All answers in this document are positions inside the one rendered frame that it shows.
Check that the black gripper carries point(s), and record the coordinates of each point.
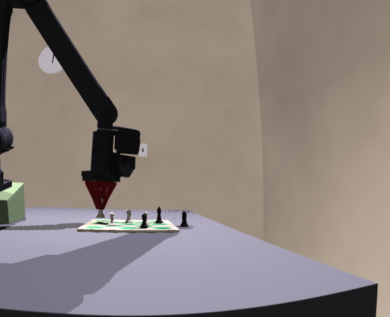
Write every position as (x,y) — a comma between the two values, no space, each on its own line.
(98,177)

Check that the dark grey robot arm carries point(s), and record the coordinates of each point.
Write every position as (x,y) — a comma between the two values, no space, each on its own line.
(127,141)

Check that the green and cream chessboard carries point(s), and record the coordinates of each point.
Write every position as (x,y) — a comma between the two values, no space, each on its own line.
(101,225)

